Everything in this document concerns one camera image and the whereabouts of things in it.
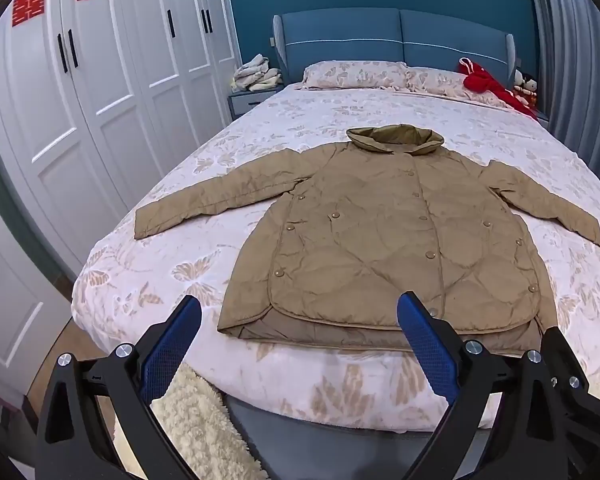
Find tan quilted jacket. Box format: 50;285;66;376
134;125;600;353

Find blue upholstered headboard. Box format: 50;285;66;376
272;7;517;86

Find blue nightstand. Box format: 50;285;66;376
228;85;286;121

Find white wardrobe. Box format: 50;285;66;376
0;0;241;281

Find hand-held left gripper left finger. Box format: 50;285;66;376
37;295;203;480

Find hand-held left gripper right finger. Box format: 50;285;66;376
396;291;600;480

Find dark bed base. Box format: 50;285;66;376
225;395;451;480

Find white door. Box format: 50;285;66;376
0;170;73;411

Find cream fluffy rug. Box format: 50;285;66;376
150;362;268;480

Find red garment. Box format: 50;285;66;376
457;56;540;121

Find grey curtain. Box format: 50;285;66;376
522;0;600;181

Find pile of cream clothes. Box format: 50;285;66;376
232;53;283;92

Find plush dolls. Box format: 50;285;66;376
512;69;540;108

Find bed with floral cover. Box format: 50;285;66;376
71;82;600;433

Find butterfly print pillow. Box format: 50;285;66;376
300;60;408;91
405;67;511;108

